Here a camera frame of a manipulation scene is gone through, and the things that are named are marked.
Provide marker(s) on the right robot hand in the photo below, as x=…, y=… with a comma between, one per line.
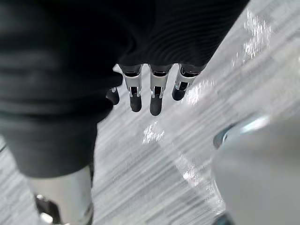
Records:
x=70, y=58

